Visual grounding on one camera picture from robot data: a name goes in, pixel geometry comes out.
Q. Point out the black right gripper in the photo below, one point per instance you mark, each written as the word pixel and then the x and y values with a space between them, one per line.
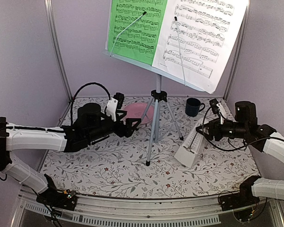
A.
pixel 213 125

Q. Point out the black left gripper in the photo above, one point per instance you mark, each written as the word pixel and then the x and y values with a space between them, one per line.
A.
pixel 128 131

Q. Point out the white metronome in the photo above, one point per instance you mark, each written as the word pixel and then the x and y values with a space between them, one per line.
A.
pixel 192 147

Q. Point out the grey perforated music stand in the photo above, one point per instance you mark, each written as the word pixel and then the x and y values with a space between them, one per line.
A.
pixel 158 94

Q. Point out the white sheet music paper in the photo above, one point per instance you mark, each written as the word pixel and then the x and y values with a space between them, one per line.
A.
pixel 196 39

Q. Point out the green sheet music paper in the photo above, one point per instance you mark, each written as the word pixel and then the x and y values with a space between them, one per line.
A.
pixel 134 28

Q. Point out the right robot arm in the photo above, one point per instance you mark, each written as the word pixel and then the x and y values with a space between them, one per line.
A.
pixel 263 138

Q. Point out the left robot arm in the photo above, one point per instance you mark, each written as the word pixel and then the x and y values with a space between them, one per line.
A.
pixel 91 126

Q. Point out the pink plastic plate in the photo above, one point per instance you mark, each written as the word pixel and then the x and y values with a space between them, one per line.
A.
pixel 136 110

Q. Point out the dark blue cup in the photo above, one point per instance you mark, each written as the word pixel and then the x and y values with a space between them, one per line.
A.
pixel 193 107

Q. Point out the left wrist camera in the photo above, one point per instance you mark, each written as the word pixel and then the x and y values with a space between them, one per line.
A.
pixel 113 104

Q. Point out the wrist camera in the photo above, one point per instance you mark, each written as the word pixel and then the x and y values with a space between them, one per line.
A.
pixel 218 109
pixel 113 104

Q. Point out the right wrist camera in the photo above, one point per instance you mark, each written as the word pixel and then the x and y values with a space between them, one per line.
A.
pixel 218 109

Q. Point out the right aluminium frame post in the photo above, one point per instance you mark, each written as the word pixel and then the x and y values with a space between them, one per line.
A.
pixel 237 52

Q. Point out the aluminium frame post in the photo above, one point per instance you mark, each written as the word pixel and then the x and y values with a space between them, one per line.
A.
pixel 237 52
pixel 54 36

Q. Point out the front aluminium rail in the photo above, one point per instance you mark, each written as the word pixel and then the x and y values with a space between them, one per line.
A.
pixel 96 211

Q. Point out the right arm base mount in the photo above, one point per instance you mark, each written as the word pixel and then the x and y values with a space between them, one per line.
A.
pixel 241 199

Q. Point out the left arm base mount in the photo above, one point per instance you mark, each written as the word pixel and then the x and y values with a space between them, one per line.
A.
pixel 54 197

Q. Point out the left aluminium frame post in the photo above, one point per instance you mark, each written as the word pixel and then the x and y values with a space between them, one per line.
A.
pixel 54 36

